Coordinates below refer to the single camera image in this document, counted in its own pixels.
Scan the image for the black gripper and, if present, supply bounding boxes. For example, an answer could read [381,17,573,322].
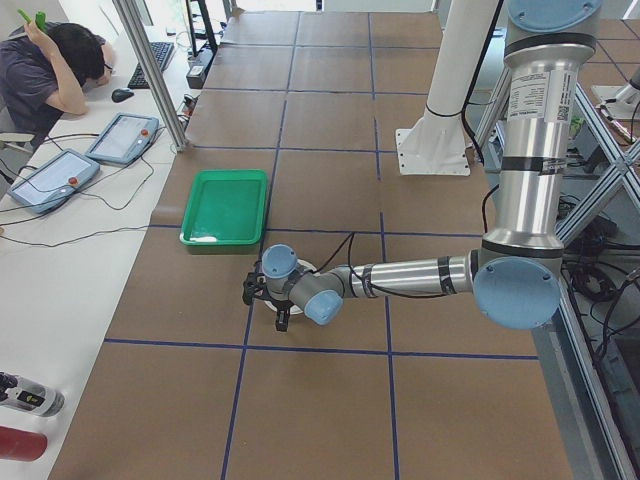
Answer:
[273,300,294,332]

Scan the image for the white round plate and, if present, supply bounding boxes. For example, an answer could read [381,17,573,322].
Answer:
[265,259,316,315]

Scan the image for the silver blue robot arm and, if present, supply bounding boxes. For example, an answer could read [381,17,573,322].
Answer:
[243,1,601,330]

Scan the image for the green plastic tray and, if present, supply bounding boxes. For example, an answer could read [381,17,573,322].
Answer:
[179,169,268,251]

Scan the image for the far blue teach pendant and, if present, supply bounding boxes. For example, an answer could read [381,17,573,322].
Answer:
[86,112,159,166]

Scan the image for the blue teach pendant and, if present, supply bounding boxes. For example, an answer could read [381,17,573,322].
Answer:
[86,112,159,166]
[8,149,100,213]

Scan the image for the near blue teach pendant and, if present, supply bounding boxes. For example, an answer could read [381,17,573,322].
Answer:
[8,149,100,213]

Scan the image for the black computer mouse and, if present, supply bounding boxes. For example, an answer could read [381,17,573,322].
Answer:
[111,88,135,103]

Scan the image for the red bottle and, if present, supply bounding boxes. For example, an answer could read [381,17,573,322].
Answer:
[0,426,48,462]

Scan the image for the black keyboard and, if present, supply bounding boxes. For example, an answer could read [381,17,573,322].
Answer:
[127,41,176,90]

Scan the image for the seated person dark shirt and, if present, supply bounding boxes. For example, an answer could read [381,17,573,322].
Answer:
[1,21,115,149]

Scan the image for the green phone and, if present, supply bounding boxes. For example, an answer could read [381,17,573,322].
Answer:
[17,9,47,33]

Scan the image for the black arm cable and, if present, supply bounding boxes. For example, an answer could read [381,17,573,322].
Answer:
[314,182,501,300]

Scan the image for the white camera pillar mount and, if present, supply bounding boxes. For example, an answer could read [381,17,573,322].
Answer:
[396,0,502,176]

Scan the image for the aluminium frame post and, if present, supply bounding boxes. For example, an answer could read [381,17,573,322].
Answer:
[113,0,188,152]

